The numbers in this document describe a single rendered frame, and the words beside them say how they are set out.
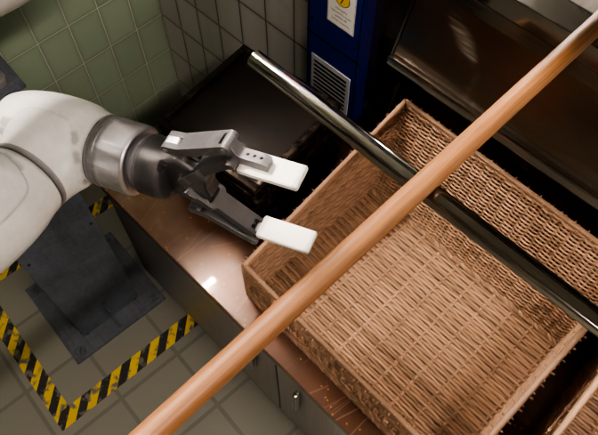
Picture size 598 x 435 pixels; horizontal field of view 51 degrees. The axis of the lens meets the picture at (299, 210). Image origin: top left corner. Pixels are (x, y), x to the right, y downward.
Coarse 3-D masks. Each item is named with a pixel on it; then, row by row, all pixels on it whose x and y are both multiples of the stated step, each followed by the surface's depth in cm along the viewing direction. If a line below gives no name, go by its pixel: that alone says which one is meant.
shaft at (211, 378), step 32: (576, 32) 91; (544, 64) 88; (512, 96) 85; (480, 128) 82; (448, 160) 80; (416, 192) 77; (384, 224) 75; (352, 256) 73; (320, 288) 72; (256, 320) 69; (288, 320) 70; (224, 352) 67; (256, 352) 68; (192, 384) 66; (224, 384) 67; (160, 416) 64
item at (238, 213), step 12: (192, 192) 75; (216, 192) 77; (204, 204) 75; (216, 204) 76; (228, 204) 77; (240, 204) 78; (228, 216) 77; (240, 216) 77; (252, 216) 78; (240, 228) 78
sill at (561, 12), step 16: (480, 0) 103; (496, 0) 101; (512, 0) 99; (528, 0) 98; (544, 0) 98; (560, 0) 98; (512, 16) 101; (528, 16) 98; (544, 16) 96; (560, 16) 96; (576, 16) 96; (544, 32) 98; (560, 32) 96; (592, 48) 94; (592, 64) 95
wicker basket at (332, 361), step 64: (384, 128) 132; (320, 192) 128; (384, 192) 147; (448, 192) 133; (512, 192) 122; (256, 256) 126; (320, 256) 141; (384, 256) 141; (448, 256) 141; (576, 256) 118; (320, 320) 134; (384, 320) 134; (448, 320) 134; (512, 320) 134; (384, 384) 127; (448, 384) 127; (512, 384) 127
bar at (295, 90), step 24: (264, 72) 92; (288, 72) 92; (288, 96) 91; (312, 96) 89; (336, 120) 87; (360, 144) 85; (384, 168) 84; (408, 168) 83; (432, 192) 81; (456, 216) 80; (480, 240) 78; (504, 240) 77; (504, 264) 78; (528, 264) 76; (552, 288) 74; (576, 312) 73
